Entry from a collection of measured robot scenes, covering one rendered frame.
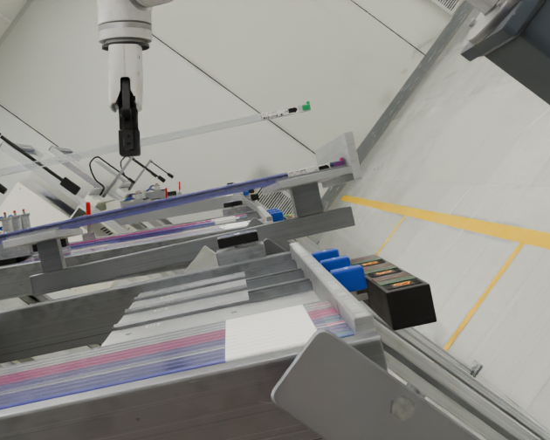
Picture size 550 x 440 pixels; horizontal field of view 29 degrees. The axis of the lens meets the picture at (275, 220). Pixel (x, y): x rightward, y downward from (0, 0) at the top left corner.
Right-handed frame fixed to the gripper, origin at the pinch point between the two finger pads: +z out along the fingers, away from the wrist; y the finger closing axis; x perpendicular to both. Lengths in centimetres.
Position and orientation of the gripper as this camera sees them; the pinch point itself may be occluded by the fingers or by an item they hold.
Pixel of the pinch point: (129, 142)
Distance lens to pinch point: 167.5
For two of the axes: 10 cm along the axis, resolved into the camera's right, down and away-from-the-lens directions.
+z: 0.4, 10.0, 0.0
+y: 0.8, 0.0, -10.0
